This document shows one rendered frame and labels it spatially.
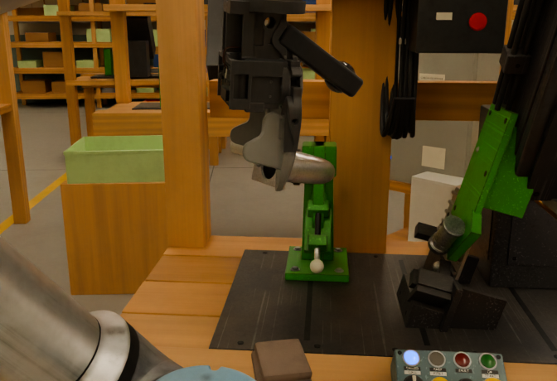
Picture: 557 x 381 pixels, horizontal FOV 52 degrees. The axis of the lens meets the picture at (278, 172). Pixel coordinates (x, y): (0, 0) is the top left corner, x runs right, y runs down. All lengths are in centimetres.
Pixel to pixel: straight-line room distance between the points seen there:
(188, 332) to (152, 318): 9
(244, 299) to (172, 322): 14
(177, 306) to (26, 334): 69
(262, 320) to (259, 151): 47
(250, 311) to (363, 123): 49
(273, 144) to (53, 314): 29
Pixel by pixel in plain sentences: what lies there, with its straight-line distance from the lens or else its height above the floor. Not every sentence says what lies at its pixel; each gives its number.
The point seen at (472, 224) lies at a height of 110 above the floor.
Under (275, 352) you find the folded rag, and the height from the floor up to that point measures 93.
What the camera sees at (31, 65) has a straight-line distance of 1092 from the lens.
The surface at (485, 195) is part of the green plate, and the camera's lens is 97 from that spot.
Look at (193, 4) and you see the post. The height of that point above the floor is 145.
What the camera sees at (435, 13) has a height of 143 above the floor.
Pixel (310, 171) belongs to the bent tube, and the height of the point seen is 123.
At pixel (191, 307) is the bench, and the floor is 88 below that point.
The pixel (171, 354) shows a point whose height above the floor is 90.
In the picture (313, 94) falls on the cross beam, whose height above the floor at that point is 124.
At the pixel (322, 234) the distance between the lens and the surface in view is 117.
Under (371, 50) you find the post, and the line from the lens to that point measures 128.
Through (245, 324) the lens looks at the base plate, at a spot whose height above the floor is 90.
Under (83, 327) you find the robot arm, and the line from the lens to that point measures 51.
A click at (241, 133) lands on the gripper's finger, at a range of 70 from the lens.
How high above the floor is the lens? 140
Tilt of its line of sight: 14 degrees down
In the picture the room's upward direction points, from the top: straight up
